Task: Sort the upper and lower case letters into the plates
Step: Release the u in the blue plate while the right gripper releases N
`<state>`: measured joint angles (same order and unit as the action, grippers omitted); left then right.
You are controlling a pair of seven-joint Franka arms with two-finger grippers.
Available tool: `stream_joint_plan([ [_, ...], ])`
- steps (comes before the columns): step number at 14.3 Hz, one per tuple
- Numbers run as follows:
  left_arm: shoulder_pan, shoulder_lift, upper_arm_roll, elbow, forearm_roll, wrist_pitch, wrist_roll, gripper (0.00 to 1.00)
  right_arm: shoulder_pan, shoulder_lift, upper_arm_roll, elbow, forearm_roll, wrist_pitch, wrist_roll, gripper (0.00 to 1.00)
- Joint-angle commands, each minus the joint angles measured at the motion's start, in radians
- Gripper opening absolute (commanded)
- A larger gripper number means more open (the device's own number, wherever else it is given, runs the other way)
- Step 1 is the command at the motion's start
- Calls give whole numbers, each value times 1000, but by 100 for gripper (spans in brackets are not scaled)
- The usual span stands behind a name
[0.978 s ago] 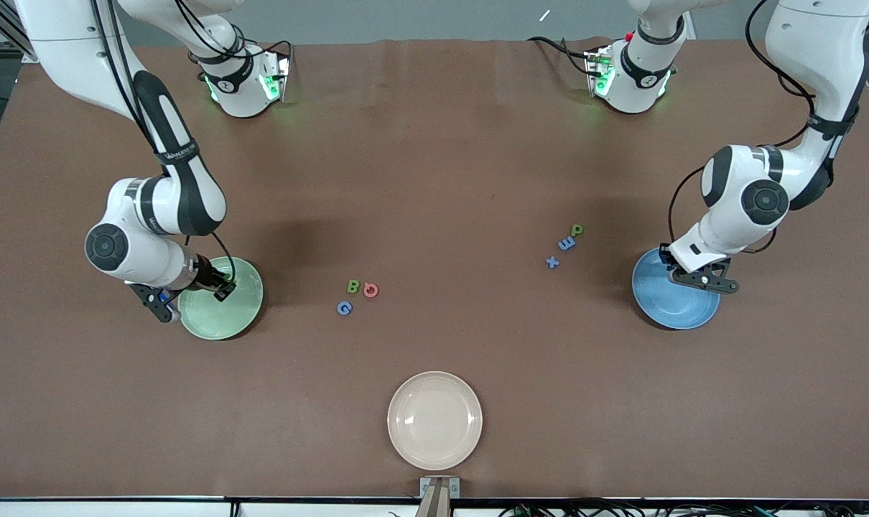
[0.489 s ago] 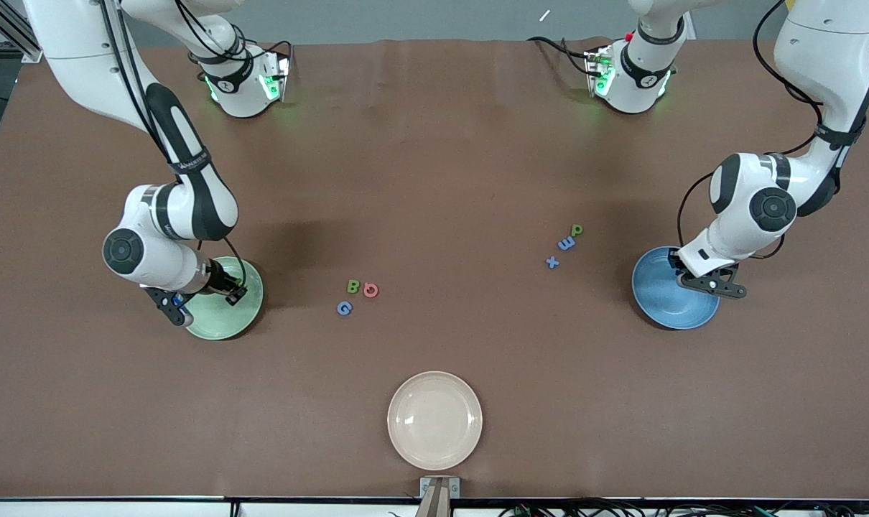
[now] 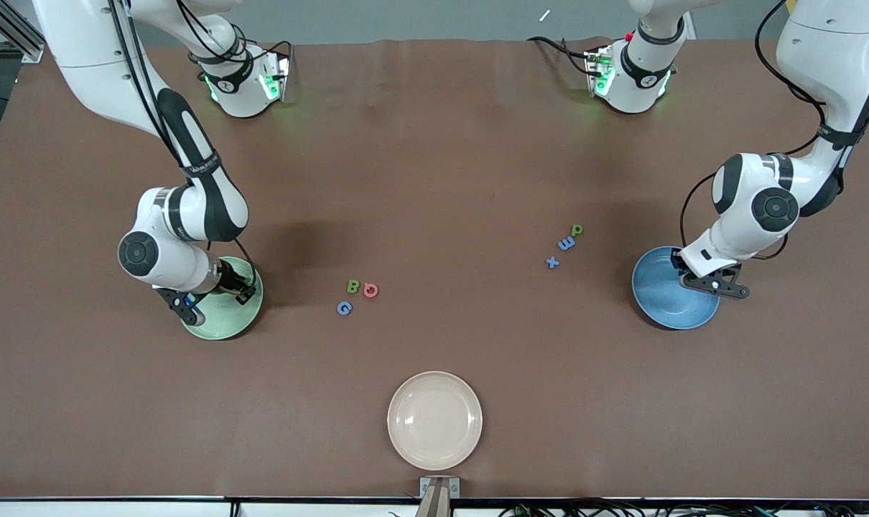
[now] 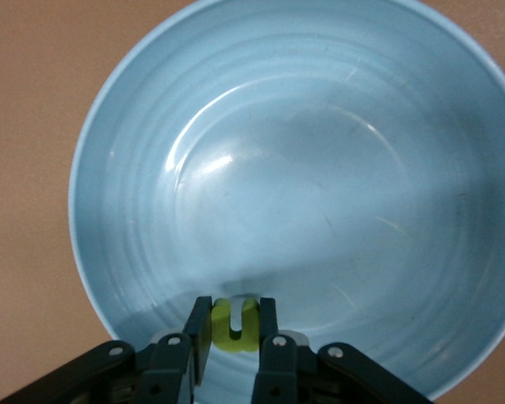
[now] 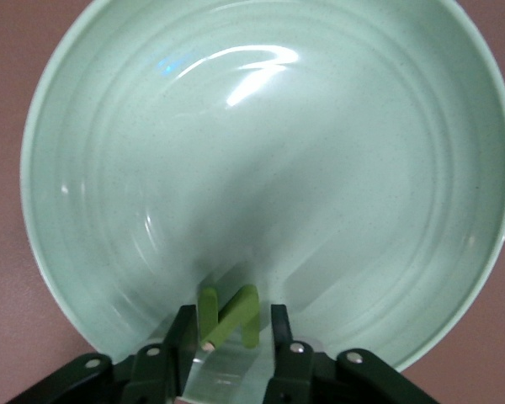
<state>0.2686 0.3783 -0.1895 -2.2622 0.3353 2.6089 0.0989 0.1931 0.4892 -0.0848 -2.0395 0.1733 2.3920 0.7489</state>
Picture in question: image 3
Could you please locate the light green plate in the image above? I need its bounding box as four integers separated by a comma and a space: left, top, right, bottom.
180, 256, 264, 341

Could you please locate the blue plate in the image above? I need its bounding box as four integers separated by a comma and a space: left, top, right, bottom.
631, 246, 721, 330

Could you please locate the brown table cover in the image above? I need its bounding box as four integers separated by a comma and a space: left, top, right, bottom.
0, 37, 869, 500

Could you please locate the cream plate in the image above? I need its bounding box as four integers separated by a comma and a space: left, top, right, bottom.
387, 371, 483, 472

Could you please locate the brown angled bar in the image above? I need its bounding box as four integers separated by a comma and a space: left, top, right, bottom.
414, 480, 455, 517

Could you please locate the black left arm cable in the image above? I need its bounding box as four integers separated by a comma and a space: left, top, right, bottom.
679, 0, 848, 263

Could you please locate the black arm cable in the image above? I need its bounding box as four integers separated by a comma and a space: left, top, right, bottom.
108, 0, 257, 288
679, 0, 848, 263

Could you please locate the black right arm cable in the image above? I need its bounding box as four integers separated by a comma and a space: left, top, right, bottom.
108, 0, 257, 288

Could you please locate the black cable bundle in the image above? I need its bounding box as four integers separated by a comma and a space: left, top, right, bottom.
499, 497, 869, 517

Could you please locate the black base cable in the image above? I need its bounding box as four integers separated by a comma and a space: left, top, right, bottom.
528, 34, 593, 76

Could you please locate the aluminium frame profile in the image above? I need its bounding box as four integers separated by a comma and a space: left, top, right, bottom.
0, 0, 45, 64

